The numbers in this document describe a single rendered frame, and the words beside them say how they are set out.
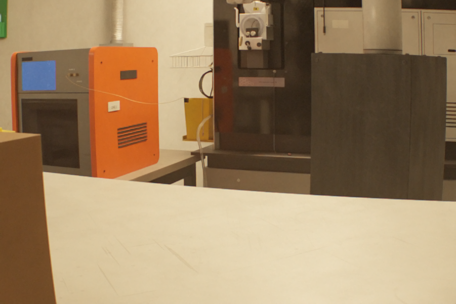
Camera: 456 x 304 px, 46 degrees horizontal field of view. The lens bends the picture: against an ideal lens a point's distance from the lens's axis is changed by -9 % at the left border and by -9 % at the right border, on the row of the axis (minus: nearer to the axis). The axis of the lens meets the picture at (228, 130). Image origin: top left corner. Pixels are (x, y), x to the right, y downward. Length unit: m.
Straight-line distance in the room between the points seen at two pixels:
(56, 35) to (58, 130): 2.23
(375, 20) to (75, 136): 1.02
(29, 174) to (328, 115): 1.07
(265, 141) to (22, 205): 2.03
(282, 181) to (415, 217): 1.45
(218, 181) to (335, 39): 0.68
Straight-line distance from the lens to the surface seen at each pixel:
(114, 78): 1.88
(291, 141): 2.19
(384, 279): 0.51
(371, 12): 1.28
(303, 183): 2.10
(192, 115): 2.31
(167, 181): 2.18
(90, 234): 0.64
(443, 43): 2.07
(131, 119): 1.98
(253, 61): 2.11
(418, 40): 2.07
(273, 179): 2.13
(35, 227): 0.21
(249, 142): 2.24
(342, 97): 1.23
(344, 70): 1.22
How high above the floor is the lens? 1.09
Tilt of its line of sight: 7 degrees down
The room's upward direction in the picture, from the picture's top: straight up
